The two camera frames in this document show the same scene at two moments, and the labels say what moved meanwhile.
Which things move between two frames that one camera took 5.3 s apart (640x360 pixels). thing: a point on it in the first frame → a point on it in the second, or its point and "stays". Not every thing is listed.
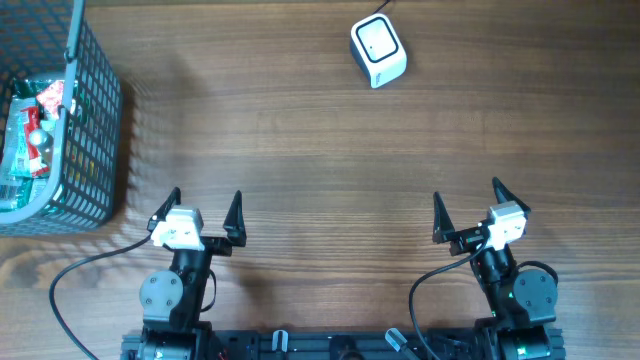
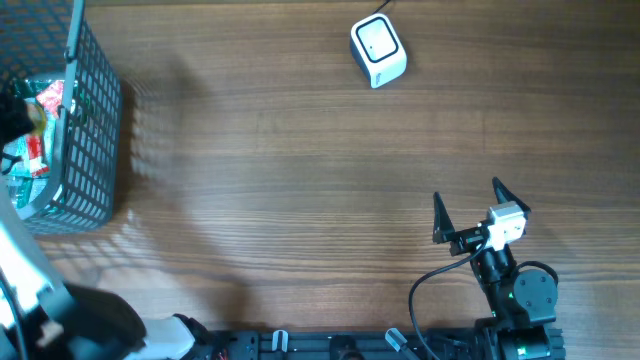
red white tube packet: [37, 165] stays
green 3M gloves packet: [16, 158] stays
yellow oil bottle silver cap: [38, 137] → [37, 117]
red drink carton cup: [51, 98] stays
